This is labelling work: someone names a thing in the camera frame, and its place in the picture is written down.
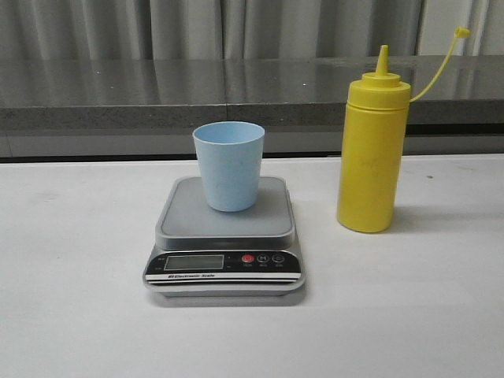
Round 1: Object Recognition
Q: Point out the grey curtain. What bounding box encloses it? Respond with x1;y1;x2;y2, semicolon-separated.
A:
1;1;503;60

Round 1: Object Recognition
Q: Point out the silver electronic kitchen scale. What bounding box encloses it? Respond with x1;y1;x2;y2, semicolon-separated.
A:
143;176;306;298

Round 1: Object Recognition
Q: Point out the grey stone counter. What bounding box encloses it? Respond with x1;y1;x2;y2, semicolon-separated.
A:
1;56;503;162

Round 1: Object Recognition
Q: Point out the light blue plastic cup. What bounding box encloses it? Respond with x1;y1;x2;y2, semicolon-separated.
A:
193;121;265;212

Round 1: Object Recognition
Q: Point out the yellow squeeze bottle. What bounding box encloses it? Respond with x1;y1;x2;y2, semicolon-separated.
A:
337;45;453;234

